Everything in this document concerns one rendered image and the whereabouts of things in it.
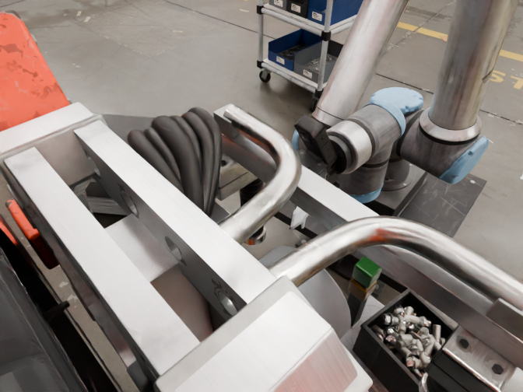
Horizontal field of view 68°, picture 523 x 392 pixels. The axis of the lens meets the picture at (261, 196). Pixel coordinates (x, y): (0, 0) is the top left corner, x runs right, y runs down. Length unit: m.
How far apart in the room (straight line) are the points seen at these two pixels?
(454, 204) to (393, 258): 1.12
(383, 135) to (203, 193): 0.46
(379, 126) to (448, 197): 0.78
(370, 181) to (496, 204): 1.25
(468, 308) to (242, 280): 0.24
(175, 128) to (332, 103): 0.55
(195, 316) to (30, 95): 0.19
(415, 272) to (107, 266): 0.27
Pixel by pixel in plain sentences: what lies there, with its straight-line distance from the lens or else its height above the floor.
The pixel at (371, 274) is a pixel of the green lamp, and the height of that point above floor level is 0.66.
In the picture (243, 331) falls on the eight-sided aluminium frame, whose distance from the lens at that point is 0.16.
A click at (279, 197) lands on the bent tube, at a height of 1.01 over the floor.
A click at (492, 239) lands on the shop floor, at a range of 1.87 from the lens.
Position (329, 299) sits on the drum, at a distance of 0.43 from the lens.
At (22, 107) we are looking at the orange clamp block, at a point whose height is 1.11.
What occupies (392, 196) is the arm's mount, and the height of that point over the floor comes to 0.40.
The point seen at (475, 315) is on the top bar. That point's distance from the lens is 0.37.
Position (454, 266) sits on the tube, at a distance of 0.35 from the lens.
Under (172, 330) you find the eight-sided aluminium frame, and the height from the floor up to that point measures 1.12.
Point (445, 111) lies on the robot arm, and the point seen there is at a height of 0.74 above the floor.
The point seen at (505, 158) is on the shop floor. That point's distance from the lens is 2.32.
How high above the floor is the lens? 1.26
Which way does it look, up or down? 45 degrees down
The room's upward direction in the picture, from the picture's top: straight up
